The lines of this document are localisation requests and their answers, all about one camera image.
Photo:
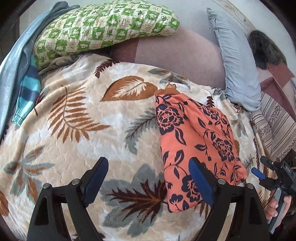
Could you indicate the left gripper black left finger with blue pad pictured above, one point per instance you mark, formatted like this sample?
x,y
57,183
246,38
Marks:
x,y
48,222

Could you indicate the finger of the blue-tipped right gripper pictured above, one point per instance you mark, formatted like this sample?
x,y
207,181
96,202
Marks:
x,y
258,174

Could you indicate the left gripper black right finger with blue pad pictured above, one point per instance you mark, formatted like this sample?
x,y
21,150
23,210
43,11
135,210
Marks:
x,y
248,222

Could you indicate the orange floral garment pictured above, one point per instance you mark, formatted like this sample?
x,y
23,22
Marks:
x,y
191,129

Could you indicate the person's right hand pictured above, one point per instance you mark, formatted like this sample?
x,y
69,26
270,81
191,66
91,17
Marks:
x,y
270,211

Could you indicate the striped beige bedding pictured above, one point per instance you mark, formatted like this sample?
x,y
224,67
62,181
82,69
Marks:
x,y
275,128

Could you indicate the light blue pillow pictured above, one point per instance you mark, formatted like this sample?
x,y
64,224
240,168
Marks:
x,y
242,84

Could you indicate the cream leaf-print blanket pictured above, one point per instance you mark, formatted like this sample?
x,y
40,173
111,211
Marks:
x,y
92,107

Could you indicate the dark furry item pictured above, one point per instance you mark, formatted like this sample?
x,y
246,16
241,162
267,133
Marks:
x,y
265,50

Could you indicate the teal navy striped garment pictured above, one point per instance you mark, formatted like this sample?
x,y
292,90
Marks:
x,y
30,90

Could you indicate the mauve bed sheet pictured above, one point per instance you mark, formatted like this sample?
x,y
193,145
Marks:
x,y
184,52

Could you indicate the light blue sweater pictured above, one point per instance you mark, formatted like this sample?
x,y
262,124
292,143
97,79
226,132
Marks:
x,y
16,63

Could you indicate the green white patterned pillow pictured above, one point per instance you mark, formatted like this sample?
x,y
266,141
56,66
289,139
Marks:
x,y
96,26

